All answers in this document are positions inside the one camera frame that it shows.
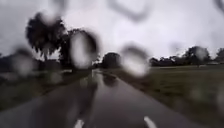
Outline dark round tree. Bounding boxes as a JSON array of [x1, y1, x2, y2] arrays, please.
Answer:
[[99, 51, 123, 70]]

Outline wet grey asphalt road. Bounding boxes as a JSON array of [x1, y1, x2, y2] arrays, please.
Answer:
[[0, 69, 204, 128]]

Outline large dark tree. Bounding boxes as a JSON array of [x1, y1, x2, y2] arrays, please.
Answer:
[[24, 12, 68, 63], [58, 28, 101, 70]]

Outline robot's own part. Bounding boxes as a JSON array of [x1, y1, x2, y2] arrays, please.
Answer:
[[143, 115, 158, 128], [73, 119, 86, 128]]

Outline row of dark trees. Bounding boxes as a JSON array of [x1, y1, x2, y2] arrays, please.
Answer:
[[0, 48, 73, 74], [148, 45, 224, 67]]

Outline grass field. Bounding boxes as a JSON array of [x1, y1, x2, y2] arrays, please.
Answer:
[[103, 64, 224, 128]]

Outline grass verge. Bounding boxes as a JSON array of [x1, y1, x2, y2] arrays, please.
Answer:
[[0, 69, 94, 113]]

